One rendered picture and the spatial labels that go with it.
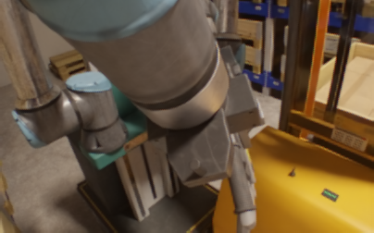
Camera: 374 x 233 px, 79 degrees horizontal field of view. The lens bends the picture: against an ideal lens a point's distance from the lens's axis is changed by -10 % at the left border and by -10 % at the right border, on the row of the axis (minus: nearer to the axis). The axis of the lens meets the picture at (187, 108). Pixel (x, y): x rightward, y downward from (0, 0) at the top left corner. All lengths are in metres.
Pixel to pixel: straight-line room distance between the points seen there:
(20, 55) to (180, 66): 0.66
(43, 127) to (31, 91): 0.12
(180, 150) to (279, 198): 0.87
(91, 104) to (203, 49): 0.73
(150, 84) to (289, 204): 0.95
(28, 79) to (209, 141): 0.66
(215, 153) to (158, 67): 0.10
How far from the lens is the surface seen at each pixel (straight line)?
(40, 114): 0.84
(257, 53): 3.33
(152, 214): 1.70
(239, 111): 0.27
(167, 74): 0.16
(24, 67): 0.80
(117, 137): 0.97
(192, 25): 0.16
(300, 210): 1.06
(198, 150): 0.23
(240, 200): 0.46
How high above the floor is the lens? 1.68
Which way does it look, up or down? 31 degrees down
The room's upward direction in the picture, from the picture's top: 6 degrees counter-clockwise
